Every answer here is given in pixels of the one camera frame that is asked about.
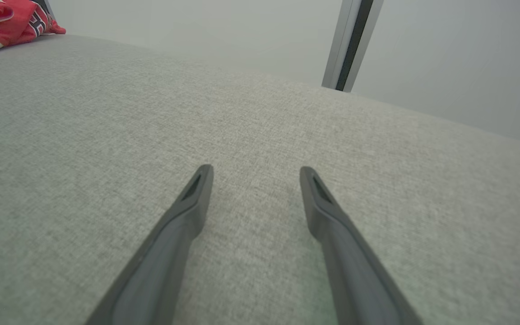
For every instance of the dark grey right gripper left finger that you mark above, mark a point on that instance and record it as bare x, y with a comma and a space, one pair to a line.
160, 262

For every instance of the silver wall panel joint strip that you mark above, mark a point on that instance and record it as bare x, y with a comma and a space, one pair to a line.
352, 45

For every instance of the grey fabric sofa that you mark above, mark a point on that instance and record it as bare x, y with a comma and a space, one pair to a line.
260, 135

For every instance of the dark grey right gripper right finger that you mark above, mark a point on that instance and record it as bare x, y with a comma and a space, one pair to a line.
355, 271

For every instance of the red and white garment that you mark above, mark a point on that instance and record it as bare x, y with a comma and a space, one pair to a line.
11, 22

